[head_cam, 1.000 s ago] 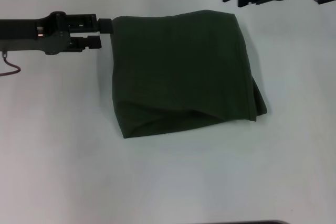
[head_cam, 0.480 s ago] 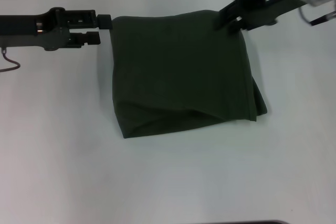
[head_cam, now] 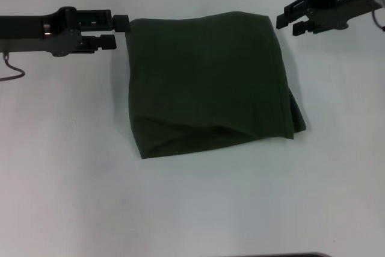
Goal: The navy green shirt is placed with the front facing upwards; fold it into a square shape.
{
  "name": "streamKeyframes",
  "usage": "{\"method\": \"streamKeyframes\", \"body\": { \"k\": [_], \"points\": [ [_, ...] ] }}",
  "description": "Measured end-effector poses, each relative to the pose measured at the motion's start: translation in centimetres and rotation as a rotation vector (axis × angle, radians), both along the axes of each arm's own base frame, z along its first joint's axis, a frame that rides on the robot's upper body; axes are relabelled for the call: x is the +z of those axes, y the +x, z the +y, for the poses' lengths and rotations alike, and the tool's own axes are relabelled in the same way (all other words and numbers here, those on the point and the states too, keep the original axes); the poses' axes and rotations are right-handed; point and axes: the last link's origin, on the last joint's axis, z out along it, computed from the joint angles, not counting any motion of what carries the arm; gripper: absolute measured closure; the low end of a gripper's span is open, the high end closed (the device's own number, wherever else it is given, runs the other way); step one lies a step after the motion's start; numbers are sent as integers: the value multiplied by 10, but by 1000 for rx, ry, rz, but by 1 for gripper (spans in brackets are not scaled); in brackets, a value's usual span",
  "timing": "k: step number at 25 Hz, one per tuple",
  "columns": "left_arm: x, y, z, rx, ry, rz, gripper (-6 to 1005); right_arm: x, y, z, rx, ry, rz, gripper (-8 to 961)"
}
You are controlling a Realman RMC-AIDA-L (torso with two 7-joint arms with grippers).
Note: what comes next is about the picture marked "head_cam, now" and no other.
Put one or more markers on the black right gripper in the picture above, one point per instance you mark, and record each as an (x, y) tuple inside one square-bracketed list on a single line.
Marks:
[(343, 4)]

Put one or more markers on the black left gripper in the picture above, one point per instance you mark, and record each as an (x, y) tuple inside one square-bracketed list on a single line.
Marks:
[(39, 32)]

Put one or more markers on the dark green FREE t-shirt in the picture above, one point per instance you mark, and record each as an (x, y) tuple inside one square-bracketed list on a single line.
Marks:
[(210, 88)]

